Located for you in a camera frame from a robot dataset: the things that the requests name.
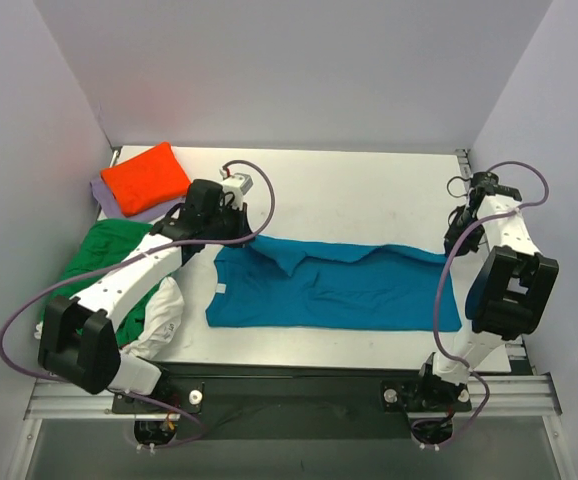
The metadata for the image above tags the teal blue t shirt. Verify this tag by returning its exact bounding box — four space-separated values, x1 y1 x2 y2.
206 236 461 332

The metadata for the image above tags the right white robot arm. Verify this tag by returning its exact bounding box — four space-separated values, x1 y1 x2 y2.
411 170 559 408

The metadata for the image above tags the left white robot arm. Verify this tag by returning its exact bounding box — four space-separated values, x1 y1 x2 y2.
38 173 253 412

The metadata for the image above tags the folded lavender t shirt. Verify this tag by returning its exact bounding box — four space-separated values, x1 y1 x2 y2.
90 176 185 223

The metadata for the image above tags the folded orange t shirt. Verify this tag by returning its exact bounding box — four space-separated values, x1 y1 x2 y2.
100 142 191 216

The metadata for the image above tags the white t shirt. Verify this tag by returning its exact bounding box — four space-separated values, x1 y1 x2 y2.
34 277 188 361

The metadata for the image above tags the green t shirt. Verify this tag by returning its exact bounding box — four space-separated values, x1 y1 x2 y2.
59 219 160 347

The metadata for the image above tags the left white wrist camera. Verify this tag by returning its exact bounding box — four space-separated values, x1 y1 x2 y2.
220 170 253 209

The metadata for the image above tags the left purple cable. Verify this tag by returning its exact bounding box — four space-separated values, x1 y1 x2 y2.
0 159 276 449

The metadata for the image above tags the purple cable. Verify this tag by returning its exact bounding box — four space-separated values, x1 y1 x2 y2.
411 160 551 449
0 159 276 449

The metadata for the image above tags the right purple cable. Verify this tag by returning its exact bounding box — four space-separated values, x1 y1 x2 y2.
411 160 551 449

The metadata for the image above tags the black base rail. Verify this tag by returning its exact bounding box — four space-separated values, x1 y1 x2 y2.
113 359 475 441

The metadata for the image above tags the aluminium front frame rail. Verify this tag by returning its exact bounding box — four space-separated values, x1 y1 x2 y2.
24 375 562 420

